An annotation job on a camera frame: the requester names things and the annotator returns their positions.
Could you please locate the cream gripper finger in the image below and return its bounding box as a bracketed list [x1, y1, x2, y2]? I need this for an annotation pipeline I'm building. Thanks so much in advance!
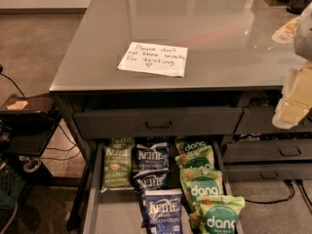
[272, 63, 312, 130]
[272, 17, 299, 44]

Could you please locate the green jalapeno Kettle chip bag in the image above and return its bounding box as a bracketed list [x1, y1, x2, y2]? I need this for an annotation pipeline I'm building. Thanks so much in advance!
[100, 137, 135, 193]

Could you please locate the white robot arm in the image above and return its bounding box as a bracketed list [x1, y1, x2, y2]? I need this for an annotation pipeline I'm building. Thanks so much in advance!
[272, 3, 312, 130]

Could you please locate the grey top right drawer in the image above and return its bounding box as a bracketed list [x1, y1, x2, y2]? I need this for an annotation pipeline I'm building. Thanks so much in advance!
[235, 106, 312, 135]

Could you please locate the grey right middle drawer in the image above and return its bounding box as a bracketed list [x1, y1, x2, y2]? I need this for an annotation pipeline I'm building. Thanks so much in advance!
[223, 139, 312, 163]

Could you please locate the grey right bottom drawer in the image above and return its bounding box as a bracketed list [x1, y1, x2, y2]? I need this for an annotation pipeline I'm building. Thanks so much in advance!
[225, 163, 312, 180]

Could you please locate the grey top left drawer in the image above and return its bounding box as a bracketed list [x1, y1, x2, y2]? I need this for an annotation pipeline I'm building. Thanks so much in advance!
[73, 107, 242, 139]

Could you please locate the green dang bag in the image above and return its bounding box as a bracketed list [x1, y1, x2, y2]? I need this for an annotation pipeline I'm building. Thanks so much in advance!
[189, 195, 245, 234]
[179, 167, 223, 211]
[175, 137, 208, 154]
[175, 145, 215, 170]

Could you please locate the green Dang bag rear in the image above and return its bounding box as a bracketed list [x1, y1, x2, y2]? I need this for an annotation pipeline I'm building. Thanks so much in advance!
[175, 137, 208, 154]

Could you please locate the green Dang bag front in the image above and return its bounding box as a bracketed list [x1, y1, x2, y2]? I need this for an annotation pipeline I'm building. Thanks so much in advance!
[189, 195, 245, 234]

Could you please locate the blue Kettle chip bag rear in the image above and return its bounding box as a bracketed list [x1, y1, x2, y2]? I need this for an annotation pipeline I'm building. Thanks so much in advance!
[136, 142, 170, 172]

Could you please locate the blue kettle chip bag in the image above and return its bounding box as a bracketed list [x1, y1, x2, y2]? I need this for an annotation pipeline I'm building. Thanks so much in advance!
[142, 189, 182, 234]
[136, 142, 170, 172]
[134, 170, 168, 191]

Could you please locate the blue Kettle chip bag middle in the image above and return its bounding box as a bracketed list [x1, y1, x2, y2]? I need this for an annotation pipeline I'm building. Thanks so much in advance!
[134, 170, 168, 191]

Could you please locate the blue Kettle chip bag front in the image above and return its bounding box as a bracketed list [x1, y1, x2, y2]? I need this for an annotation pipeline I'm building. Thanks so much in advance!
[142, 189, 182, 234]

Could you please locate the open grey middle drawer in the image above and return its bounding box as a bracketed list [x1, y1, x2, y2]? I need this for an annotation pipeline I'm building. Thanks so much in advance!
[81, 136, 245, 234]

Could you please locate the white handwritten paper note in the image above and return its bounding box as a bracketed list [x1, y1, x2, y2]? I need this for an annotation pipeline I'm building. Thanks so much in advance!
[117, 42, 188, 77]

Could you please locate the black side cart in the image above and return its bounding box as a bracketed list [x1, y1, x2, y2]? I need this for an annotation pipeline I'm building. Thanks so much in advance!
[0, 94, 61, 185]

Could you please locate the green crate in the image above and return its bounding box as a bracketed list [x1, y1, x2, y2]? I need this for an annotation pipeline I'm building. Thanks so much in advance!
[0, 165, 25, 210]

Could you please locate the black floor cable right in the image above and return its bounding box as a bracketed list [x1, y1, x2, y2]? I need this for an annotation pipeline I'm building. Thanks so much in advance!
[244, 178, 312, 213]

